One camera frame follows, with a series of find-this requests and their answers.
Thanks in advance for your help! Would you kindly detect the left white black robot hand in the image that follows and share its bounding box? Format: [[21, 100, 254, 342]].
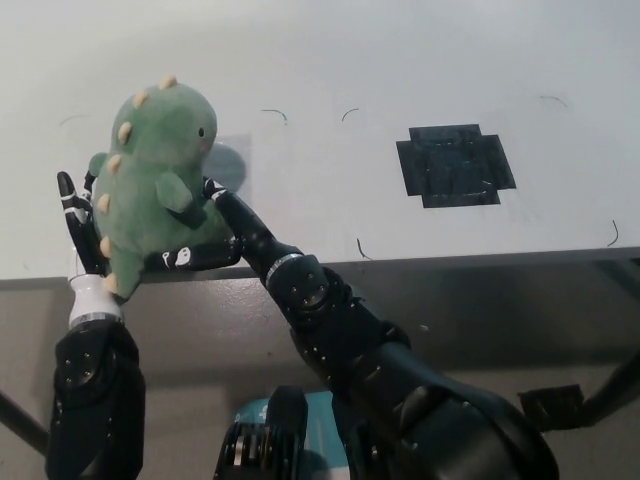
[[56, 169, 125, 327]]

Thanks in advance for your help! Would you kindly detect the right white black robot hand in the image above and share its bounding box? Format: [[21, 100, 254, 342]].
[[142, 175, 302, 287]]

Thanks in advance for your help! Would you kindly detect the green plush dinosaur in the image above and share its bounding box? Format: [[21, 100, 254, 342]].
[[87, 73, 252, 304]]

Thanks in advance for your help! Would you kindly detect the grey tape patch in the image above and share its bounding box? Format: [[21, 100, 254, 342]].
[[210, 132, 254, 197]]

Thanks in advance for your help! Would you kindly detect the black stand leg with foot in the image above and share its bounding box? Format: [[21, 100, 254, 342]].
[[0, 389, 52, 451], [517, 357, 640, 434]]

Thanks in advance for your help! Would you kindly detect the black teal robot body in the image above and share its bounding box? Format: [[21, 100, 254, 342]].
[[213, 383, 362, 480]]

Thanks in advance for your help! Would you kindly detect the black tape patch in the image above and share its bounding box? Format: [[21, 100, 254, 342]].
[[395, 122, 518, 210]]

